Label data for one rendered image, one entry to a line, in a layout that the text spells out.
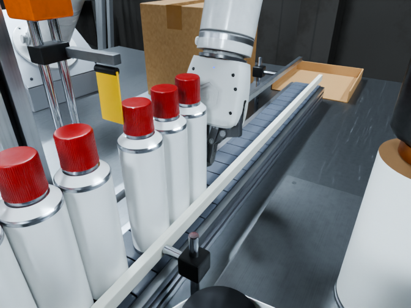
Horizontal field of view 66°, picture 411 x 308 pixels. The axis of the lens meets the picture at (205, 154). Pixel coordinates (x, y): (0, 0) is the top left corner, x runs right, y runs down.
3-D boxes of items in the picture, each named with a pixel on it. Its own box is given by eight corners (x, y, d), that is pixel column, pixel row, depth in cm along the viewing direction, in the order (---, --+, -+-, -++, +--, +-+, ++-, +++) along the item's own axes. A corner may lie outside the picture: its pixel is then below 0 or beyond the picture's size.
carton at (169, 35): (211, 109, 93) (212, 7, 79) (147, 94, 104) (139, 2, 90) (254, 82, 115) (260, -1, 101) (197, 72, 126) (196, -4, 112)
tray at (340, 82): (347, 103, 102) (350, 91, 100) (270, 89, 114) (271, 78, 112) (361, 79, 125) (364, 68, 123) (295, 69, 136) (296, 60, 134)
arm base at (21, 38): (25, 71, 94) (37, 25, 81) (2, 21, 98) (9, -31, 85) (86, 68, 107) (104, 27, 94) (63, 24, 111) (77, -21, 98)
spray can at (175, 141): (177, 236, 45) (169, 98, 35) (148, 223, 47) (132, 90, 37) (196, 215, 49) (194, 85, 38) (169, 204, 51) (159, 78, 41)
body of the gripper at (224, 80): (183, 43, 48) (171, 117, 50) (246, 50, 43) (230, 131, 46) (207, 51, 54) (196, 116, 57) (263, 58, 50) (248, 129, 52)
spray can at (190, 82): (197, 214, 49) (195, 84, 39) (168, 204, 51) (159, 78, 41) (212, 195, 53) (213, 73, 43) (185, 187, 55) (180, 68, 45)
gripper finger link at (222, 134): (206, 126, 50) (199, 167, 51) (224, 131, 48) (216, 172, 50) (215, 125, 53) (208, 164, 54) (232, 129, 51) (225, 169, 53)
